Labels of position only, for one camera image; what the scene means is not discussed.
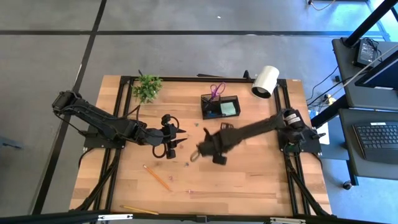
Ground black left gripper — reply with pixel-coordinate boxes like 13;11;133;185
144;113;188;160

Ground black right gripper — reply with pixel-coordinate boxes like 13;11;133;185
195;122;238;166

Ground yellow pencil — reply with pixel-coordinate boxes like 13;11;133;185
119;205;160;216
142;164;172;192

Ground purple pink handled scissors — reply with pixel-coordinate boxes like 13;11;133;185
210;82;226;102

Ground black mesh desk organizer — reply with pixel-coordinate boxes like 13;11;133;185
200;94;241;121

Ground green plant in white pot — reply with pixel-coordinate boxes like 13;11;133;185
132;73;164;105

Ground white paper sheet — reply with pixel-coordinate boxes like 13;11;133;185
316;121;331;146

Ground white power strip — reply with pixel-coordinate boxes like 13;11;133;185
322;94;337;106

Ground dark grey desk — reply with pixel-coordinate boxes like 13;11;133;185
338;108;398;181
331;37;398;112

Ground black crossbeam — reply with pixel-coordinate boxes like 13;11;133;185
0;210;398;224

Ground grey floor object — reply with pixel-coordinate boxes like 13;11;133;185
0;136;23;150

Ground black keyboard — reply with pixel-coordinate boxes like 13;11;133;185
353;121;398;165

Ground black power adapter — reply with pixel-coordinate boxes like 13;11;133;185
354;39;379;68

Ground black monitor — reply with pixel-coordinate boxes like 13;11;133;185
354;48;398;91

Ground black support pole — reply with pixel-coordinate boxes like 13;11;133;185
343;0;398;48

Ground black left camera cable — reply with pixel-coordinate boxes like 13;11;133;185
151;115;181;159

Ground black aluminium table frame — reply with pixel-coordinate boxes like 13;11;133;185
68;73;335;218

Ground silver bracket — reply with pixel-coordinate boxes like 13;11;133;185
97;213;134;222
269;217;307;224

